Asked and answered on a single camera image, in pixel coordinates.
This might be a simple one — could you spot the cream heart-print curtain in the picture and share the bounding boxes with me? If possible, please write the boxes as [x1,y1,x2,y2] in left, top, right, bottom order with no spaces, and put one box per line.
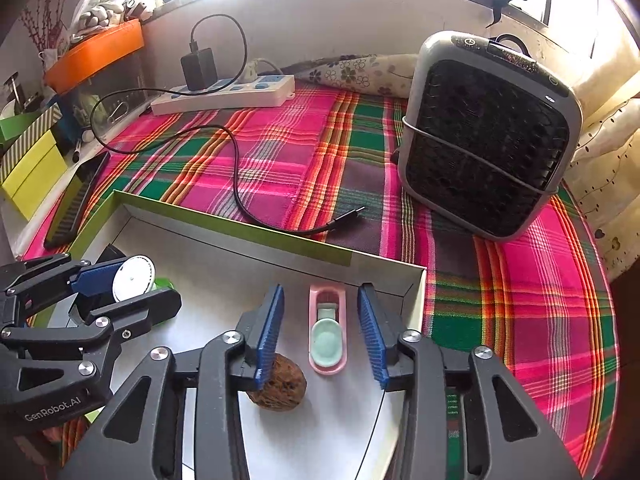
[565,10,640,281]

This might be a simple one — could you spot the black fan cable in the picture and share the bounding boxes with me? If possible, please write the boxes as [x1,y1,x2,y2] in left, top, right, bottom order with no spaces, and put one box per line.
[492,34,532,58]

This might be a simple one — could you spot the brown walnut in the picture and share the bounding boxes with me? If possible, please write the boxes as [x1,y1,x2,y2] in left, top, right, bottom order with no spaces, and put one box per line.
[247,352,307,411]

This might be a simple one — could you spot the black charger adapter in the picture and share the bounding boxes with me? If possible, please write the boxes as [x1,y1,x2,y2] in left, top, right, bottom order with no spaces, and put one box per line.
[181,47,217,92]

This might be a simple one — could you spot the black clip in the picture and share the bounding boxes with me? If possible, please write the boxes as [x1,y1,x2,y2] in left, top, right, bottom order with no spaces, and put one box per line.
[485,0,528,28]

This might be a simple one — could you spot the black smartphone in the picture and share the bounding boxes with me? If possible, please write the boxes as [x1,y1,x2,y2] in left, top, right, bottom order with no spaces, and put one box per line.
[44,152,111,250]

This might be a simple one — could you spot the striped box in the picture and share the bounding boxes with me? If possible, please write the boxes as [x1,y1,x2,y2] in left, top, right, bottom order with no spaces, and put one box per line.
[0,105,63,186]

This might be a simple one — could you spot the white plug with cable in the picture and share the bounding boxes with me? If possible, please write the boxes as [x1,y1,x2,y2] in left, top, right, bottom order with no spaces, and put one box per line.
[239,57,283,83]

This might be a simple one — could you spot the white and green spool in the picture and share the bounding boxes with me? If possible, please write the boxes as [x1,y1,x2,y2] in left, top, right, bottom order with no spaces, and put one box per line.
[111,255,176,303]

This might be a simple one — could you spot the clear plastic bag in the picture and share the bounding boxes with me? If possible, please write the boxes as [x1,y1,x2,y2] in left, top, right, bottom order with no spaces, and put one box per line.
[70,0,136,31]

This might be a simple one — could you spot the pink and teal toy toilet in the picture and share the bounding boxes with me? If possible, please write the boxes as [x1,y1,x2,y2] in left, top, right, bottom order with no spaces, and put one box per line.
[308,284,348,375]

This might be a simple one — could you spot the grey desk fan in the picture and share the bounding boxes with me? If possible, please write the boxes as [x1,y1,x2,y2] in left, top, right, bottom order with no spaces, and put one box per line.
[397,30,583,241]

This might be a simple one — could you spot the floral pillow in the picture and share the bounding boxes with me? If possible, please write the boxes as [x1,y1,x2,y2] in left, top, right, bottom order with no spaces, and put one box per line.
[282,52,418,98]

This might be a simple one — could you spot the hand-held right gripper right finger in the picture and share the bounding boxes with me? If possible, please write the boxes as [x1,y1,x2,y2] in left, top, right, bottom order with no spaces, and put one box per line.
[356,282,583,480]

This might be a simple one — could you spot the yellow-green box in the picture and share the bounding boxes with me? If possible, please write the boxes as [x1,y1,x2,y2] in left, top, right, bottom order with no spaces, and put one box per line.
[0,127,68,221]

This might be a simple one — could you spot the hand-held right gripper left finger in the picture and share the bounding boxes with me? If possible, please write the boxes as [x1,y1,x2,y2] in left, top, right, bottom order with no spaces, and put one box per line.
[60,284,286,480]

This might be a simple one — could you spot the pink green plaid blanket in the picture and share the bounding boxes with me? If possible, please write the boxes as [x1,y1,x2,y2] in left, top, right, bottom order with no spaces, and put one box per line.
[22,82,621,480]

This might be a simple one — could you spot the orange box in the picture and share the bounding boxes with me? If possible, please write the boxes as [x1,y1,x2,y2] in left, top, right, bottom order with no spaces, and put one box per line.
[44,19,146,93]

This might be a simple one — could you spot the red blossom branches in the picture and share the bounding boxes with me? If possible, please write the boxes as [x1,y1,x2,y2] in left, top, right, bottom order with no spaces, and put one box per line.
[20,0,66,61]

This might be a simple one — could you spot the white power strip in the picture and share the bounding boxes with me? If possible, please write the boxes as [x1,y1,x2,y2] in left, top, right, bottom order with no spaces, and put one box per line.
[150,74,296,117]

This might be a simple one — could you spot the black charging cable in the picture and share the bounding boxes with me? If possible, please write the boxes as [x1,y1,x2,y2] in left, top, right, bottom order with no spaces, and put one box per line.
[90,14,368,237]

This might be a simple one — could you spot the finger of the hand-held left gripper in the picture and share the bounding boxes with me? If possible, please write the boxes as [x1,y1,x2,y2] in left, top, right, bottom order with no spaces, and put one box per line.
[0,290,183,361]
[0,254,128,326]

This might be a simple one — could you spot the white cardboard box green rim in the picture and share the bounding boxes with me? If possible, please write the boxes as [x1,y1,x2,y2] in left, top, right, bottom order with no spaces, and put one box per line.
[30,190,428,480]

